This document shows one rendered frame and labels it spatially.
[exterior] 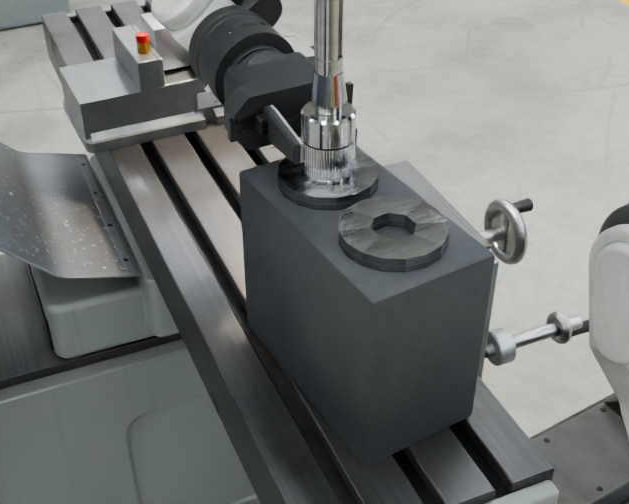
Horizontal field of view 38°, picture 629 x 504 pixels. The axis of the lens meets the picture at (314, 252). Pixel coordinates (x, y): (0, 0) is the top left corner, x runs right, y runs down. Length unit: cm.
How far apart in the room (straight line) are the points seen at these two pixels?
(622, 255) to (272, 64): 39
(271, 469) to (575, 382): 156
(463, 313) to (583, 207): 218
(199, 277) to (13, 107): 256
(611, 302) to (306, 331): 33
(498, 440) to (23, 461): 70
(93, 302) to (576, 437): 69
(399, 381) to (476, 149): 242
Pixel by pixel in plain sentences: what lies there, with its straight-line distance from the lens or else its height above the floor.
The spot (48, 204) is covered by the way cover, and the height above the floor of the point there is 89.
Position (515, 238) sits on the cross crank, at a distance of 159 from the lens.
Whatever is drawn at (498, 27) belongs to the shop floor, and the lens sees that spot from 409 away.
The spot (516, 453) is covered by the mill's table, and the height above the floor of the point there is 94.
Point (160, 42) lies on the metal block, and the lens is 128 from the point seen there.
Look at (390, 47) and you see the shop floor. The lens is 384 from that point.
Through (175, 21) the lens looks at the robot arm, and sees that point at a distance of 96.
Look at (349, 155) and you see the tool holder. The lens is 79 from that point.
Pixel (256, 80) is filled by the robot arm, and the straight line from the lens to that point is 85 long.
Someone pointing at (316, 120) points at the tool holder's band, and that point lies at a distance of 77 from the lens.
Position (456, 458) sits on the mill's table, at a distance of 84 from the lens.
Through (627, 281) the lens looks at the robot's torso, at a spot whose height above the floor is 100.
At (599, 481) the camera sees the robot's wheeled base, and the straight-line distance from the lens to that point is 132.
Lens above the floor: 157
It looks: 37 degrees down
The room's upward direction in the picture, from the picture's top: straight up
